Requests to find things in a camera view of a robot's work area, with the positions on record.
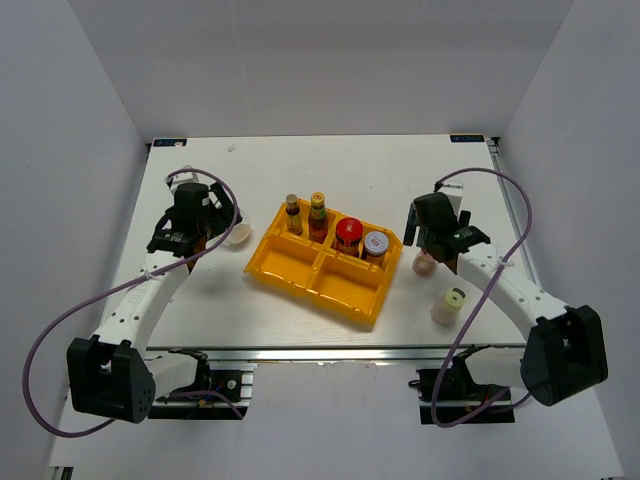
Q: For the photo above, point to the white-lidded dark sauce jar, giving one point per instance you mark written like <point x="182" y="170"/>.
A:
<point x="375" y="246"/>

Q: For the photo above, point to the red sauce bottle yellow cap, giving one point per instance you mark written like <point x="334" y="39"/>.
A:
<point x="317" y="219"/>

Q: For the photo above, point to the small brown yellow-label bottle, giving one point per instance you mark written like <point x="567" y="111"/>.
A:
<point x="293" y="220"/>

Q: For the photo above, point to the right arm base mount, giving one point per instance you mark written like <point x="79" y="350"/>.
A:
<point x="460" y="395"/>

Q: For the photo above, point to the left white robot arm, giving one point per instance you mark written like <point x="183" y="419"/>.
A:
<point x="109" y="374"/>

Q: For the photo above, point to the aluminium table frame rail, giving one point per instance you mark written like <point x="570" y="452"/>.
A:
<point x="245" y="357"/>

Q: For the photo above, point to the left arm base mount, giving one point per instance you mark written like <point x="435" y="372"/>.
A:
<point x="191" y="386"/>

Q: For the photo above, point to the right blue table sticker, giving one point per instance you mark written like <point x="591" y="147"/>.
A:
<point x="466" y="138"/>

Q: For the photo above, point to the left blue table sticker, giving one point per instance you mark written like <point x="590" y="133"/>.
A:
<point x="169" y="142"/>

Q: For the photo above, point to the round clear glass jar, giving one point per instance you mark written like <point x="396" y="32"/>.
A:
<point x="240" y="231"/>

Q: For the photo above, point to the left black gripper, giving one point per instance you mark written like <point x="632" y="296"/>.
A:
<point x="222" y="215"/>

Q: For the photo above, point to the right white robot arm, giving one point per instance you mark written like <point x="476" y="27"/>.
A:
<point x="564" y="350"/>

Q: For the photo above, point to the pink-capped spice shaker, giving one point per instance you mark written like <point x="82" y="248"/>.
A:
<point x="424" y="265"/>

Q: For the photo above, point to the yellow four-compartment plastic tray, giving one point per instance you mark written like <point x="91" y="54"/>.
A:
<point x="318" y="274"/>

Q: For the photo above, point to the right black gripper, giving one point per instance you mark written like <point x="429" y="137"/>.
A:
<point x="411" y="226"/>

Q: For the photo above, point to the red-capped chili sauce jar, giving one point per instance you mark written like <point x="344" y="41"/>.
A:
<point x="348" y="236"/>

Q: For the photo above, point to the blue table sticker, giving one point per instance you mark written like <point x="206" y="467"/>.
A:
<point x="466" y="138"/>
<point x="169" y="142"/>

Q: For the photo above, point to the yellow-capped white spice shaker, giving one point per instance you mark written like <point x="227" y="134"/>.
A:
<point x="446" y="310"/>

